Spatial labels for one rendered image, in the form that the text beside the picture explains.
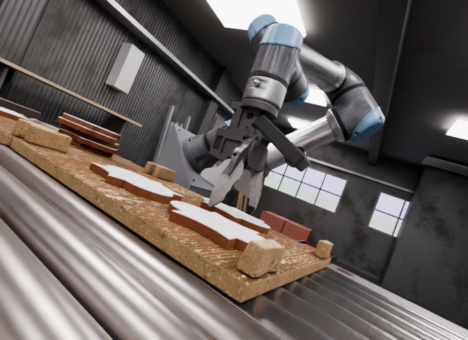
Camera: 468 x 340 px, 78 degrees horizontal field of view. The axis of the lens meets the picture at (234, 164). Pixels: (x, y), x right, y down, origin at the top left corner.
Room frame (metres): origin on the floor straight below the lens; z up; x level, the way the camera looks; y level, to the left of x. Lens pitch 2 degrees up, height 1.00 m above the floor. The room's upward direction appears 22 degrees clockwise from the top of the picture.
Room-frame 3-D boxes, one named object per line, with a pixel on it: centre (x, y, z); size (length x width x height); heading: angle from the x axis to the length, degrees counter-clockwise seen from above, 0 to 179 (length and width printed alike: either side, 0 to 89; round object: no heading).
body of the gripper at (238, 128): (0.53, 0.00, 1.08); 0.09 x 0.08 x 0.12; 59
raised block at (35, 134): (0.45, 0.28, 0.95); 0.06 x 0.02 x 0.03; 149
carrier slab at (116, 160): (0.68, 0.40, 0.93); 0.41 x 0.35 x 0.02; 58
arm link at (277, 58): (0.53, 0.00, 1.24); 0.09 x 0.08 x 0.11; 152
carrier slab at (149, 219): (0.46, 0.04, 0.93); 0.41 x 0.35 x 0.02; 59
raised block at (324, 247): (0.48, -0.19, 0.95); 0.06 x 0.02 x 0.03; 149
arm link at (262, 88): (0.53, 0.00, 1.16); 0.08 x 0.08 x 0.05
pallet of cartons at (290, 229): (7.67, -1.90, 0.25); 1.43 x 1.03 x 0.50; 63
